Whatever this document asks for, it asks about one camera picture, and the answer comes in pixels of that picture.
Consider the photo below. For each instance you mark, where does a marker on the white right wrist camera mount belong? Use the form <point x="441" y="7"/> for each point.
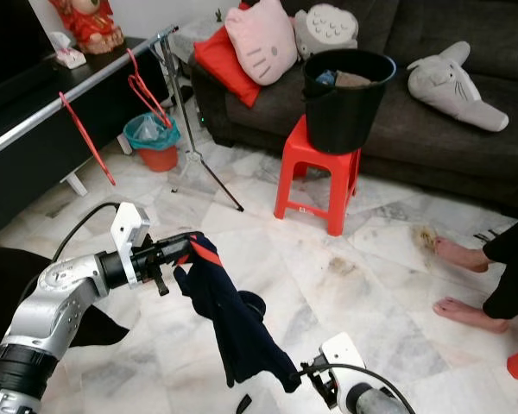
<point x="344" y="362"/>

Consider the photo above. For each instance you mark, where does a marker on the black TV console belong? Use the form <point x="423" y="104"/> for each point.
<point x="26" y="164"/>

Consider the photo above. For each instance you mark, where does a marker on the orange bin green liner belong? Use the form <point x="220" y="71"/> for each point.
<point x="160" y="158"/>

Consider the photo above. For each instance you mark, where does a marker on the red cushion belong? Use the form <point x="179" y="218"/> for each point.
<point x="216" y="65"/>

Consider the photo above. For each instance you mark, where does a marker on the brown crumpled cloth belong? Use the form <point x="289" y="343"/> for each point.
<point x="354" y="79"/>

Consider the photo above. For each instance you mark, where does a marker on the pink Hello Kitty pillow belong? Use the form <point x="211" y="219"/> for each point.
<point x="261" y="39"/>

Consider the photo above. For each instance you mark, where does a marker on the grey Totoro plush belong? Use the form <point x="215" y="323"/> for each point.
<point x="326" y="30"/>

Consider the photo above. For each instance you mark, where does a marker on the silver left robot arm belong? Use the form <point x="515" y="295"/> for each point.
<point x="60" y="297"/>

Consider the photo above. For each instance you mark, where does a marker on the black flat-screen television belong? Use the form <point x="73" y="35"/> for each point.
<point x="13" y="30"/>

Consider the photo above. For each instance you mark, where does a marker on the person's bare foot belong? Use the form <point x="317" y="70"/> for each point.
<point x="470" y="315"/>
<point x="462" y="255"/>

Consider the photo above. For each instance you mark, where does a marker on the silver metal clothes rack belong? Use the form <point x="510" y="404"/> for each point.
<point x="69" y="108"/>

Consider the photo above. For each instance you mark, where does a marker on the red laughing Buddha statue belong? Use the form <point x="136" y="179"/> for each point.
<point x="86" y="23"/>

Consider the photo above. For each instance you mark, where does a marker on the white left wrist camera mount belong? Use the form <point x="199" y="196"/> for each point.
<point x="131" y="226"/>

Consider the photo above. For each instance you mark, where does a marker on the red plastic hanger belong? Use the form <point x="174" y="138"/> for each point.
<point x="84" y="134"/>
<point x="142" y="86"/>

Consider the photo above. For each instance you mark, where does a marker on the white tissue box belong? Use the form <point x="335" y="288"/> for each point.
<point x="71" y="54"/>

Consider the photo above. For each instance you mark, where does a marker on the grey lace-covered side table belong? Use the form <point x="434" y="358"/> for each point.
<point x="198" y="33"/>

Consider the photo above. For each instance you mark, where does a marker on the dark brown sofa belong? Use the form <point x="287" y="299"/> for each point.
<point x="440" y="138"/>

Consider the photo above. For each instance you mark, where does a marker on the navy garment red stripes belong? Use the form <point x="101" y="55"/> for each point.
<point x="233" y="328"/>

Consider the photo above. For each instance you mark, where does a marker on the blue plaid cloth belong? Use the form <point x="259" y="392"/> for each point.
<point x="328" y="78"/>

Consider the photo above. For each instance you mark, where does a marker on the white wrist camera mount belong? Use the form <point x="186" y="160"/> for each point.
<point x="131" y="226"/>
<point x="344" y="362"/>

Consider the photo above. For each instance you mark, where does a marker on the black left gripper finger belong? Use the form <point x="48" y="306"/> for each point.
<point x="183" y="243"/>

